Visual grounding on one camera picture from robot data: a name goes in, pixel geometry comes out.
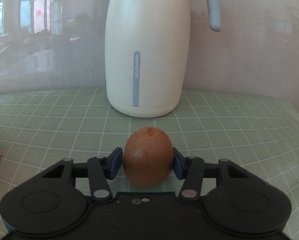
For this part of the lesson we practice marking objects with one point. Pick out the brown kiwi fruit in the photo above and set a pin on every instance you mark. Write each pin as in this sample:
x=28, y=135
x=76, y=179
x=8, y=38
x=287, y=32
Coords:
x=148, y=157

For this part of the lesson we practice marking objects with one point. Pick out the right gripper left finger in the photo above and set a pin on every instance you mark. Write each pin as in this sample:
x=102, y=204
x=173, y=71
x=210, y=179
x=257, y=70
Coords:
x=60, y=196

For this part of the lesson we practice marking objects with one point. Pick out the white thermos jug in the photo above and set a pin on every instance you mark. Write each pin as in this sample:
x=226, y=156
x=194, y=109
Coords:
x=146, y=51

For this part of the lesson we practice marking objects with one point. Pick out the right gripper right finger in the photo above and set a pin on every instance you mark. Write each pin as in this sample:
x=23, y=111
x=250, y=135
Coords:
x=232, y=198

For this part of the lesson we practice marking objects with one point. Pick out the green grid tablecloth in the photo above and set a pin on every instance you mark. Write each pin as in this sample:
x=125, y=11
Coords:
x=39, y=128

